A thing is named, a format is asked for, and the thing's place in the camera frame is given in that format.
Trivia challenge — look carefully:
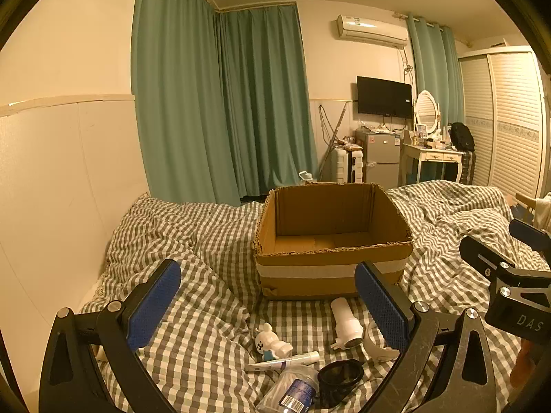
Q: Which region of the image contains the black television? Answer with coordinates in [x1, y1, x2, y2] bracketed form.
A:
[356, 76, 413, 118]

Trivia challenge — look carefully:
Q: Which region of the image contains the white louvred wardrobe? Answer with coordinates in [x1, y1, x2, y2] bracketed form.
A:
[457, 45, 551, 200]

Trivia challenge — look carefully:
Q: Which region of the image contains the open cardboard box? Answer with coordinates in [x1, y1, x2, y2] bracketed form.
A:
[252, 182, 414, 301]

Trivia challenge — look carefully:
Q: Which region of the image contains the white air conditioner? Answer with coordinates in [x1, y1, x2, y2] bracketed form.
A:
[335, 14, 409, 49]

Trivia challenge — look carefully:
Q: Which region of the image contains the black backpack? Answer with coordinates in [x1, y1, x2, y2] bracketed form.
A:
[448, 122, 476, 152]

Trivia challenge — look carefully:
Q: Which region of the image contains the white rabbit figure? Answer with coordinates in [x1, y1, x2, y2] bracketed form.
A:
[253, 322, 294, 360]

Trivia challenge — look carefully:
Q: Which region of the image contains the white suitcase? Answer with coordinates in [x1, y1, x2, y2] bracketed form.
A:
[331, 145, 366, 184]

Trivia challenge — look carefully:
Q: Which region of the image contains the white toothpaste tube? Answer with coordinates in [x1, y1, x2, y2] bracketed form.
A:
[246, 351, 320, 373]

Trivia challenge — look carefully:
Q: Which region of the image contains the white round cup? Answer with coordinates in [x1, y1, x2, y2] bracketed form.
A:
[363, 321, 401, 360]

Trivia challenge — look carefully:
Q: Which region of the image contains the person's right hand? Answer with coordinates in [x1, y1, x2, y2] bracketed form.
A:
[511, 338, 538, 389]

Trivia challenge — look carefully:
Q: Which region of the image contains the white oval mirror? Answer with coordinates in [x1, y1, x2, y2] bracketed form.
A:
[414, 90, 443, 133]

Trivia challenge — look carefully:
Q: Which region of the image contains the white plastic bottle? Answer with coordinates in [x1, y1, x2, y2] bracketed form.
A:
[330, 297, 366, 350]

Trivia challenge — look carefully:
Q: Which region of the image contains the narrow green curtain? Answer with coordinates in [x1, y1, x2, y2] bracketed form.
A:
[406, 13, 466, 126]

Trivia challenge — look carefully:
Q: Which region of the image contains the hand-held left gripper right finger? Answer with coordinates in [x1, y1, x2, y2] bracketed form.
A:
[355, 261, 511, 413]

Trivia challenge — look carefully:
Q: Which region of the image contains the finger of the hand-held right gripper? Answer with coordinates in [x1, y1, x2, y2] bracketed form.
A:
[509, 219, 551, 263]
[459, 236, 518, 278]

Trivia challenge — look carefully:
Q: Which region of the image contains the mop pole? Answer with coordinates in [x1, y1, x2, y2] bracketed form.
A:
[318, 102, 350, 182]

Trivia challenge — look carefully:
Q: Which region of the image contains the white dressing table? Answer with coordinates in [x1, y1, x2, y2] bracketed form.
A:
[398, 140, 466, 188]

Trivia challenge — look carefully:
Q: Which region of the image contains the small grey fridge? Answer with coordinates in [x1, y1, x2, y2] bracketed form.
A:
[355, 128, 404, 185]

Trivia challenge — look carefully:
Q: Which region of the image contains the large green curtain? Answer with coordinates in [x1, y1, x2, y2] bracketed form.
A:
[131, 0, 242, 207]

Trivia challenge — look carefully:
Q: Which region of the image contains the grey checked blanket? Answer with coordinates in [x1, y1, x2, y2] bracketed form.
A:
[80, 180, 551, 413]

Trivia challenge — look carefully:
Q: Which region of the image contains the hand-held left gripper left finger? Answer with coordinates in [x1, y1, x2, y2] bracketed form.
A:
[39, 260, 182, 413]

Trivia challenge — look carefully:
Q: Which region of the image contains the clear cotton swab container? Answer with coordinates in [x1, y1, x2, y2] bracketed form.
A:
[256, 365, 320, 413]

